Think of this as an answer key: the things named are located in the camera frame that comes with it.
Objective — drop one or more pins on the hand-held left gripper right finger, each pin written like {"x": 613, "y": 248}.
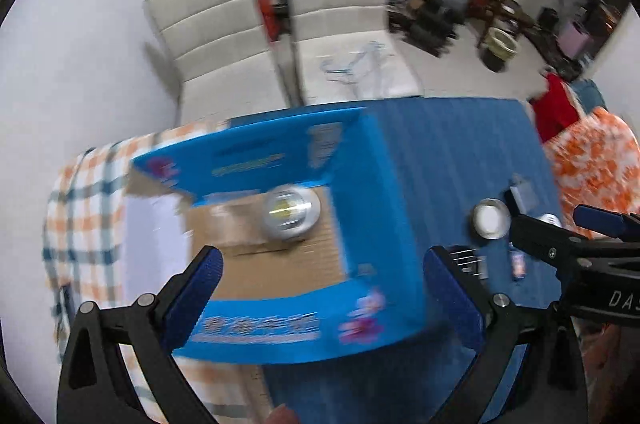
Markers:
{"x": 452, "y": 299}

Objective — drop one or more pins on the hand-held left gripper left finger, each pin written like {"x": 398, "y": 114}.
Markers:
{"x": 202, "y": 284}

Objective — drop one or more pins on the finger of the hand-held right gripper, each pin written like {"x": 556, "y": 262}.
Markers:
{"x": 600, "y": 219}
{"x": 540, "y": 236}

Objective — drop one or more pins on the white earbud case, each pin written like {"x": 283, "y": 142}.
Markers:
{"x": 548, "y": 219}

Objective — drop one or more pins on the dark grey small box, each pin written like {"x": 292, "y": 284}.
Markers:
{"x": 522, "y": 196}

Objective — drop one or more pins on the small round metal tin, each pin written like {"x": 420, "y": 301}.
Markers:
{"x": 490, "y": 218}

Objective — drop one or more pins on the silver and gold round tin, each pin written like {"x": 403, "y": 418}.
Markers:
{"x": 290, "y": 211}

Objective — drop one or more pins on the blue cardboard box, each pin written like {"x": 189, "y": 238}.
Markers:
{"x": 260, "y": 153}

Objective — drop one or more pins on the orange floral cloth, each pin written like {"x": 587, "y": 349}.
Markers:
{"x": 595, "y": 158}

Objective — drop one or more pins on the white paper sheet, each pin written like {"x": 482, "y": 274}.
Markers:
{"x": 155, "y": 234}

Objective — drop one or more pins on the blue striped cloth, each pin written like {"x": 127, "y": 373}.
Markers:
{"x": 450, "y": 153}

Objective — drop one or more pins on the red cloth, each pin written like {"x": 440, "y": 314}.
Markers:
{"x": 555, "y": 103}

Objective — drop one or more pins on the orange and teal checked cloth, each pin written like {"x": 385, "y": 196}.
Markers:
{"x": 85, "y": 204}

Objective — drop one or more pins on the purple suitcase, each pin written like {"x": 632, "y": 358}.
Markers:
{"x": 574, "y": 38}

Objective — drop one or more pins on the green and white bin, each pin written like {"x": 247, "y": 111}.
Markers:
{"x": 500, "y": 46}

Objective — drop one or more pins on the black bag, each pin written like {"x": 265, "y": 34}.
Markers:
{"x": 548, "y": 19}

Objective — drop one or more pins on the white padded chair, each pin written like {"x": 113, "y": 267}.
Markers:
{"x": 340, "y": 3}
{"x": 210, "y": 33}

